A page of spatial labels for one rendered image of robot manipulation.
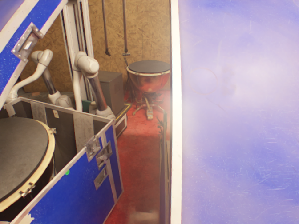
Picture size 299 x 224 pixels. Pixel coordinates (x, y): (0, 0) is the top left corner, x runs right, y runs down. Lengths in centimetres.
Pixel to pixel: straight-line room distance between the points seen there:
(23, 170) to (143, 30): 313
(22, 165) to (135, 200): 119
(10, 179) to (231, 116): 96
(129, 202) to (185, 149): 147
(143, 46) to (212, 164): 330
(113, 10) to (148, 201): 312
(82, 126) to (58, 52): 284
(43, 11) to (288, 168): 93
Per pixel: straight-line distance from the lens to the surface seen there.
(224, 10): 78
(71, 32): 220
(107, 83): 222
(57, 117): 162
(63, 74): 420
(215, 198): 52
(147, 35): 363
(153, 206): 188
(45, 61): 216
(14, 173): 104
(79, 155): 103
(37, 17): 75
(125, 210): 187
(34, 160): 106
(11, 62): 69
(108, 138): 124
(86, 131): 142
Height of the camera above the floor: 163
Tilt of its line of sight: 31 degrees down
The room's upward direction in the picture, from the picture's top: straight up
